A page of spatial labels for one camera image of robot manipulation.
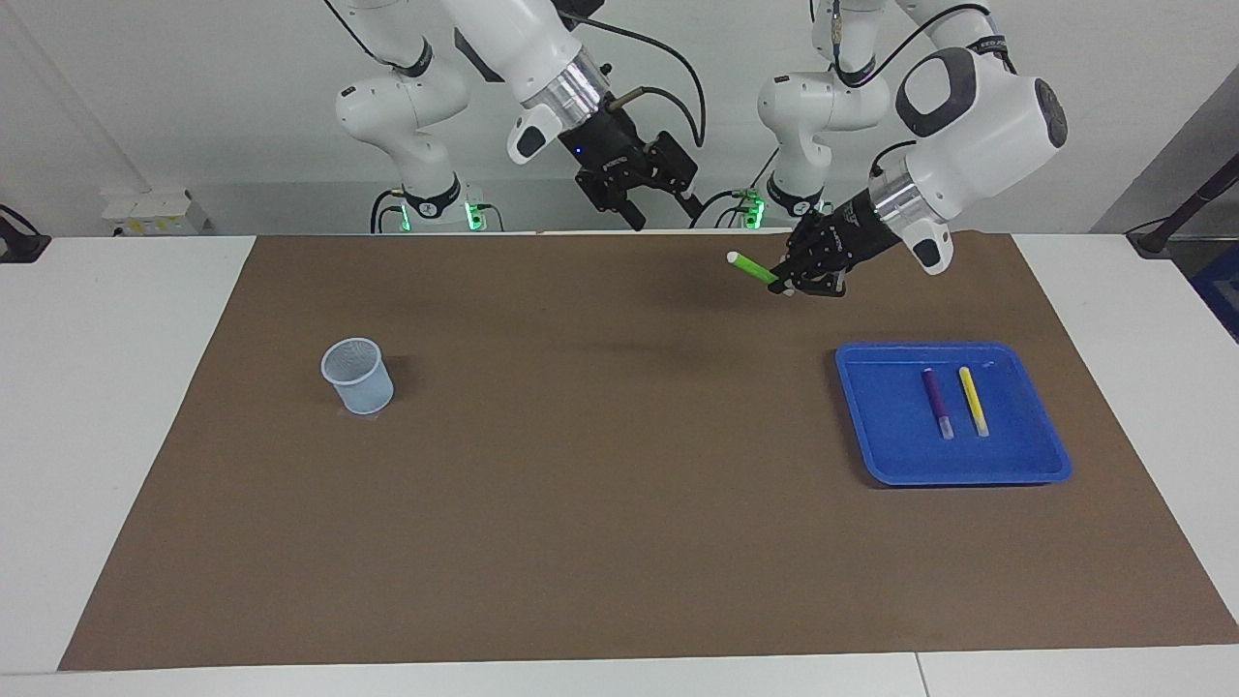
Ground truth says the purple pen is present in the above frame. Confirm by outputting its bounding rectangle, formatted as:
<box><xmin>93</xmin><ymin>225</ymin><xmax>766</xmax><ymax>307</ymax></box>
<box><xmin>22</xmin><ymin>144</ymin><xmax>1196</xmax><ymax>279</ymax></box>
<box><xmin>922</xmin><ymin>367</ymin><xmax>955</xmax><ymax>441</ymax></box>

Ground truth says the blue crate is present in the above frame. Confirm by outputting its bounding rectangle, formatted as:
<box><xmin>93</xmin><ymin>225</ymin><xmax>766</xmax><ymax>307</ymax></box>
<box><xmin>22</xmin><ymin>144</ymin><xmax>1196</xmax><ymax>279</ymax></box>
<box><xmin>1193</xmin><ymin>242</ymin><xmax>1239</xmax><ymax>342</ymax></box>

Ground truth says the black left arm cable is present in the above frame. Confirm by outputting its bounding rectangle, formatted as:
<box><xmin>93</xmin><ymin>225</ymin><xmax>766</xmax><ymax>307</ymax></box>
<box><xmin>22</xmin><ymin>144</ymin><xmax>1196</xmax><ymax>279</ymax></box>
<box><xmin>811</xmin><ymin>0</ymin><xmax>1012</xmax><ymax>195</ymax></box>

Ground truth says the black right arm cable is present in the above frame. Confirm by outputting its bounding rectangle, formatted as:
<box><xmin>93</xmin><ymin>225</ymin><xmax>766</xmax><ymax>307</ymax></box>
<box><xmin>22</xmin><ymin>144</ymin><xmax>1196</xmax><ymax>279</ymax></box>
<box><xmin>324</xmin><ymin>0</ymin><xmax>708</xmax><ymax>148</ymax></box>

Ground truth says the blue plastic tray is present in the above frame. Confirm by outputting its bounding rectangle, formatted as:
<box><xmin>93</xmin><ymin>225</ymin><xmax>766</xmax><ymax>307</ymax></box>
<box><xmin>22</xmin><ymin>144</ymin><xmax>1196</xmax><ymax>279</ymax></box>
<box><xmin>834</xmin><ymin>341</ymin><xmax>1073</xmax><ymax>487</ymax></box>

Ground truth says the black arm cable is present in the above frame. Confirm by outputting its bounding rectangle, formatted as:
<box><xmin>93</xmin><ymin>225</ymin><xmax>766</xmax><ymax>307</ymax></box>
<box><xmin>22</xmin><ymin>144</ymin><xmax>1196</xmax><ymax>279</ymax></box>
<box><xmin>811</xmin><ymin>0</ymin><xmax>1012</xmax><ymax>195</ymax></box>
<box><xmin>324</xmin><ymin>0</ymin><xmax>708</xmax><ymax>148</ymax></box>

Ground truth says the yellow pen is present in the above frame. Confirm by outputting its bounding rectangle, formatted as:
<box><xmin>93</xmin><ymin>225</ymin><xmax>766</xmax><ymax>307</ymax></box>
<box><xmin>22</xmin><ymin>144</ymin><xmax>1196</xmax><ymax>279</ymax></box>
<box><xmin>958</xmin><ymin>366</ymin><xmax>991</xmax><ymax>439</ymax></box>

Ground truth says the brown table mat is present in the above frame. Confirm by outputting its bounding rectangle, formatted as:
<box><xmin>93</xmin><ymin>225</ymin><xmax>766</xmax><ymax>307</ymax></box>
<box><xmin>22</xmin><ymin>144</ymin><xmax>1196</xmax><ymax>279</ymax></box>
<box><xmin>58</xmin><ymin>232</ymin><xmax>1239</xmax><ymax>672</ymax></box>

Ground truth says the green pen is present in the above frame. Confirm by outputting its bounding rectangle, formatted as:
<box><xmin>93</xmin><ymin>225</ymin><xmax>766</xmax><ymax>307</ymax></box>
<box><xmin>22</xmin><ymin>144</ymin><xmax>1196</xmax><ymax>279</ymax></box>
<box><xmin>726</xmin><ymin>251</ymin><xmax>797</xmax><ymax>297</ymax></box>

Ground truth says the black stand with pole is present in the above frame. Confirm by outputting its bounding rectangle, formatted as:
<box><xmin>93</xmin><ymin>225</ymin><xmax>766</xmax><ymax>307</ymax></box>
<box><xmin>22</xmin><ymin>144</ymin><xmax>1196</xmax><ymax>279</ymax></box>
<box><xmin>1126</xmin><ymin>153</ymin><xmax>1239</xmax><ymax>258</ymax></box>

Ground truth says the black table clamp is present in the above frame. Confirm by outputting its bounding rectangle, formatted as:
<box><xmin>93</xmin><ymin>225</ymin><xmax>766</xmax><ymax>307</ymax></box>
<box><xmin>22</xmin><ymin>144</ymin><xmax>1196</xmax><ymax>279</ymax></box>
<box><xmin>0</xmin><ymin>203</ymin><xmax>51</xmax><ymax>264</ymax></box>

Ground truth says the light blue mesh pen cup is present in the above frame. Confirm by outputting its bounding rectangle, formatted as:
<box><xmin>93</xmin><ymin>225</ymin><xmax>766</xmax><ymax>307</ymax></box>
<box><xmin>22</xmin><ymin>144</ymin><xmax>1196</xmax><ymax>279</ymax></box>
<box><xmin>320</xmin><ymin>337</ymin><xmax>396</xmax><ymax>416</ymax></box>

